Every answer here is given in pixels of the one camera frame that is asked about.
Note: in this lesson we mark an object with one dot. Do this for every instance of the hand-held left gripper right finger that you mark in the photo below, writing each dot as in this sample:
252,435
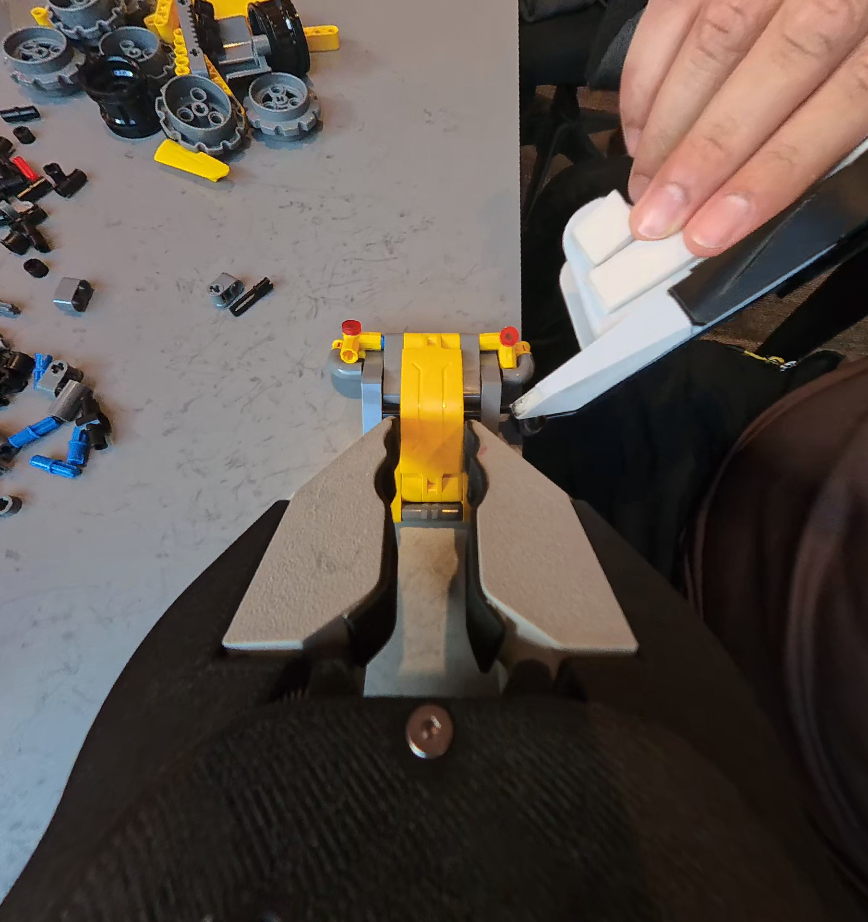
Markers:
549,569

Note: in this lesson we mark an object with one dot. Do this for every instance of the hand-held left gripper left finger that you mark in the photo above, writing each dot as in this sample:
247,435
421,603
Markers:
319,569

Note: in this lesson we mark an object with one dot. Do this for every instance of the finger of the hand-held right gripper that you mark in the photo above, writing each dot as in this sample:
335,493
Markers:
607,360

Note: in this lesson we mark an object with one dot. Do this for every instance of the yellow curved brick assembly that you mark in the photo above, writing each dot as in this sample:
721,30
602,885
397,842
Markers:
427,410

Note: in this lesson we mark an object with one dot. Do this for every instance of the grey desk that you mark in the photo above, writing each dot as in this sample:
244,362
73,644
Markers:
225,446

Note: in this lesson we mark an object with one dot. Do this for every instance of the person's right hand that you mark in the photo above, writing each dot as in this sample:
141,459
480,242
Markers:
751,93

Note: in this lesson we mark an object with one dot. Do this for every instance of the small black connector piece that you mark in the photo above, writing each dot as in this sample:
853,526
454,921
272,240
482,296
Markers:
250,297

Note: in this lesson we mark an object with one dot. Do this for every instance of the yellow wedge panel piece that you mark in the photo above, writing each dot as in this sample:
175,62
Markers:
189,160

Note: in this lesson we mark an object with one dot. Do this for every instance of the pile of small brick parts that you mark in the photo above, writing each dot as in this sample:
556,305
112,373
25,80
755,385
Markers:
23,230

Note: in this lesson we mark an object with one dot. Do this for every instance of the heap of grey wheel hubs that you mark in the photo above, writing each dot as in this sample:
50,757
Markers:
196,108

